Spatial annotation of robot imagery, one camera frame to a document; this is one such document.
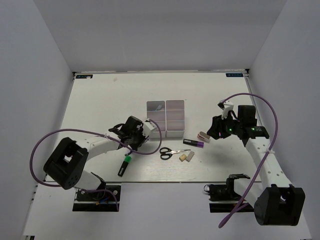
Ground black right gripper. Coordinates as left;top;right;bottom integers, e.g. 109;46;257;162
206;111;243;140

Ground pink white stapler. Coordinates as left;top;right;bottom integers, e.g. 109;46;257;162
197;131;211;143

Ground green highlighter marker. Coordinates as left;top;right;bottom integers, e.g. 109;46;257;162
117;155;132;177

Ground purple highlighter marker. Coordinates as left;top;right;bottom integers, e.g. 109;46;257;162
183;139;204;148

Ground grey white eraser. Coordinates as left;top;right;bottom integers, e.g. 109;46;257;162
185;151;195;162

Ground black handled scissors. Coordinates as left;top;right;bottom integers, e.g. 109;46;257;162
159;147;190;160

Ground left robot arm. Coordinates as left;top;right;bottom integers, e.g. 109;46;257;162
43;116;156;200

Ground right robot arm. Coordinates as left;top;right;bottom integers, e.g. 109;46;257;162
203;102;306;226

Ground white left storage container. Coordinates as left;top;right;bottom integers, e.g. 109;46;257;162
146;100;166;139

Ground white storage container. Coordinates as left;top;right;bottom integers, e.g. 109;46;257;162
165;100;185;138
146;100;166;139

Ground white right storage container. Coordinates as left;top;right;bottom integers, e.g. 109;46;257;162
165;100;185;138

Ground dark table label right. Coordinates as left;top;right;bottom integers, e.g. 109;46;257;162
225;72;244;78

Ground dark table label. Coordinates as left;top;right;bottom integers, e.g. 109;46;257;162
75;74;93;79
225;72;244;78

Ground dark table label left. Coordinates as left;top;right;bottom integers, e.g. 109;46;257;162
75;74;93;79

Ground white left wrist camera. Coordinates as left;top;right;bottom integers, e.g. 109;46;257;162
143;121;160;139

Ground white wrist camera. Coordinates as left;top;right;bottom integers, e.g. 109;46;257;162
218;100;234;120
143;121;160;139

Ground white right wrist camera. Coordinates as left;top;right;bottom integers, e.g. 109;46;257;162
218;100;234;120

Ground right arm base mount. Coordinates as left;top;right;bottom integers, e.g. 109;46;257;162
203;173;250;213

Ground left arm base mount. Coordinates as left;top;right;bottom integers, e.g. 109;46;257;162
72;190;118;212

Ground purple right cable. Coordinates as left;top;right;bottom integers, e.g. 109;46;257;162
218;92;279;229

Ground purple cable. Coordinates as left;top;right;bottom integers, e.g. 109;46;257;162
218;92;279;229
29;118;163;211

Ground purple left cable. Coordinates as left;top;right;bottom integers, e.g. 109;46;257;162
29;118;163;211

